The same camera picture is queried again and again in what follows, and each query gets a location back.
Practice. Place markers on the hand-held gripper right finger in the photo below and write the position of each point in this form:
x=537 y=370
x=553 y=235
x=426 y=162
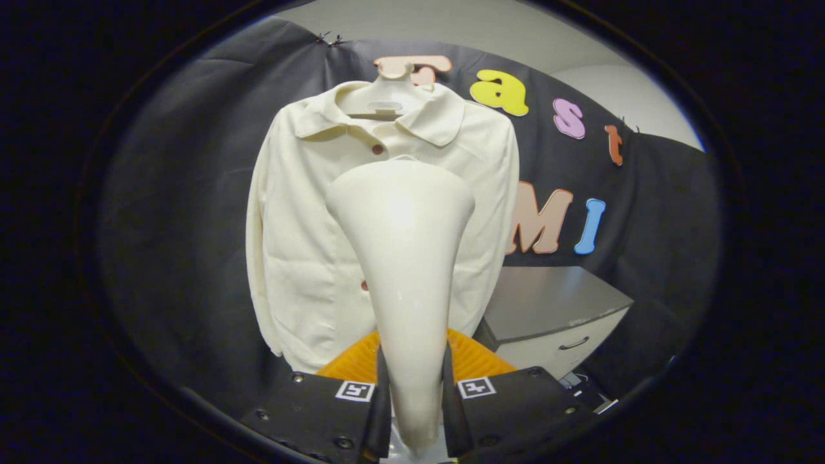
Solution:
x=512 y=412

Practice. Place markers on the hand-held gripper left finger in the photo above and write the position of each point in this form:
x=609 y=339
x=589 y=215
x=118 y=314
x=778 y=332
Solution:
x=319 y=412

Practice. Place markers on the cream button shirt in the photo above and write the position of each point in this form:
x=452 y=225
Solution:
x=296 y=258

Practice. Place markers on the grey cabinet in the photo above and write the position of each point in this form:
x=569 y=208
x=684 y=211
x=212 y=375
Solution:
x=548 y=296

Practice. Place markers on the white plastic hanger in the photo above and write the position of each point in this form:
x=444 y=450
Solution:
x=387 y=103

